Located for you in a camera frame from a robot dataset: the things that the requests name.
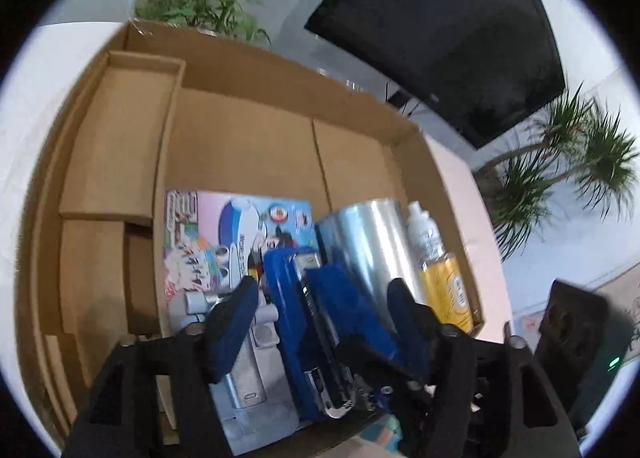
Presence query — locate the yellow bottle white cap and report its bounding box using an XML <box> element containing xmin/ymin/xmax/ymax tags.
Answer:
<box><xmin>407</xmin><ymin>200</ymin><xmax>473</xmax><ymax>334</ymax></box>

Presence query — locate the silver metal can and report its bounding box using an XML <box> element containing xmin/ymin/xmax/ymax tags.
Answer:
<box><xmin>316</xmin><ymin>198</ymin><xmax>426</xmax><ymax>329</ymax></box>

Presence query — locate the blue stapler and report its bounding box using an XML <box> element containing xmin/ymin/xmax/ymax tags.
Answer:
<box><xmin>264</xmin><ymin>247</ymin><xmax>398</xmax><ymax>422</ymax></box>

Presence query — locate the brown cardboard box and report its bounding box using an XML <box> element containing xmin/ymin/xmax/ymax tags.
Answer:
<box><xmin>14</xmin><ymin>17</ymin><xmax>486</xmax><ymax>454</ymax></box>

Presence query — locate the colourful cartoon picture book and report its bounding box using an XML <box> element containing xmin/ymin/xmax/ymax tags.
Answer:
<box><xmin>163</xmin><ymin>189</ymin><xmax>318</xmax><ymax>300</ymax></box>

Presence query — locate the spiky palm potted plant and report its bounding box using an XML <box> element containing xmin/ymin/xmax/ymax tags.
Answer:
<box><xmin>473</xmin><ymin>90</ymin><xmax>639</xmax><ymax>260</ymax></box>

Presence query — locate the black flat screen monitor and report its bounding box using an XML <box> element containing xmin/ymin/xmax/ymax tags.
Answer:
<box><xmin>305</xmin><ymin>0</ymin><xmax>565</xmax><ymax>148</ymax></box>

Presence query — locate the black camera unit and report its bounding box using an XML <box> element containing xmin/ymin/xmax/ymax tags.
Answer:
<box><xmin>535</xmin><ymin>279</ymin><xmax>634</xmax><ymax>436</ymax></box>

